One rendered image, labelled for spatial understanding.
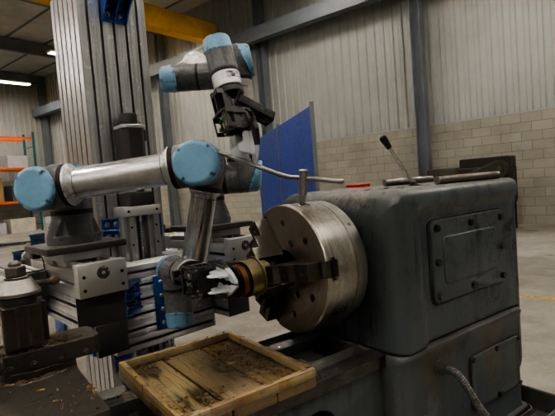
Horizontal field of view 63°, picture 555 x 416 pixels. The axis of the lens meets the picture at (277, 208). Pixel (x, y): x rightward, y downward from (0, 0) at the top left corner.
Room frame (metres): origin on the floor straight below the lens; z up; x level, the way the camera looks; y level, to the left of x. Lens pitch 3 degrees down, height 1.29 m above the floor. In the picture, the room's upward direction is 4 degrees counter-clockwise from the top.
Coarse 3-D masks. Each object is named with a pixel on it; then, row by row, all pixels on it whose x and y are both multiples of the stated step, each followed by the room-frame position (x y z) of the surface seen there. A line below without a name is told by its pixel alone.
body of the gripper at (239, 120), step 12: (216, 96) 1.16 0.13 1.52; (228, 96) 1.17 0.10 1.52; (216, 108) 1.17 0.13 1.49; (228, 108) 1.12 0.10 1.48; (240, 108) 1.15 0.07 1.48; (216, 120) 1.18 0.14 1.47; (228, 120) 1.11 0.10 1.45; (240, 120) 1.14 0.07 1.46; (216, 132) 1.16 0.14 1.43; (228, 132) 1.15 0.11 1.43; (240, 132) 1.18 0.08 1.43
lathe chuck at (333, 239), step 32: (288, 224) 1.08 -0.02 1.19; (320, 224) 1.03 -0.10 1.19; (288, 256) 1.16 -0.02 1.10; (320, 256) 0.99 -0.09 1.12; (352, 256) 1.02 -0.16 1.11; (288, 288) 1.10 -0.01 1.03; (320, 288) 1.00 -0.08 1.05; (352, 288) 1.02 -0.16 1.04; (288, 320) 1.11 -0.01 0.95; (320, 320) 1.01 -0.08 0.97
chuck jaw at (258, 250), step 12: (264, 216) 1.17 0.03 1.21; (252, 228) 1.14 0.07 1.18; (264, 228) 1.13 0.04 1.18; (252, 240) 1.11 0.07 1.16; (264, 240) 1.11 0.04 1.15; (276, 240) 1.12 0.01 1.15; (252, 252) 1.07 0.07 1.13; (264, 252) 1.08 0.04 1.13; (276, 252) 1.10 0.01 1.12; (288, 252) 1.12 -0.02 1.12
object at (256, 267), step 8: (240, 264) 1.03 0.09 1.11; (248, 264) 1.02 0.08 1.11; (256, 264) 1.02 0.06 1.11; (264, 264) 1.05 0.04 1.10; (240, 272) 1.00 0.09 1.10; (248, 272) 1.01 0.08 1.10; (256, 272) 1.01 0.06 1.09; (264, 272) 1.02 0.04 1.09; (240, 280) 0.99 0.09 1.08; (248, 280) 1.00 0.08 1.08; (256, 280) 1.00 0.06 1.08; (264, 280) 1.02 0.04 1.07; (240, 288) 0.99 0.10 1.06; (248, 288) 1.00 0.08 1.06; (256, 288) 1.01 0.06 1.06; (264, 288) 1.02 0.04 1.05; (240, 296) 1.00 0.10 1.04; (248, 296) 1.03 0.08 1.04
